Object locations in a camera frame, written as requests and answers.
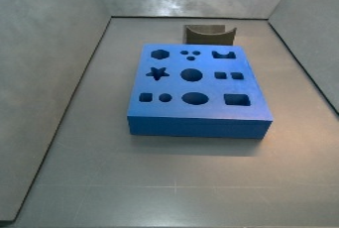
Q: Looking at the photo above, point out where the blue shape sorter block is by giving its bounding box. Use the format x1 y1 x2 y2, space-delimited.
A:
126 44 272 139

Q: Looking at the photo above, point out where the dark curved-top block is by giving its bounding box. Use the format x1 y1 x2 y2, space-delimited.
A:
184 25 237 46

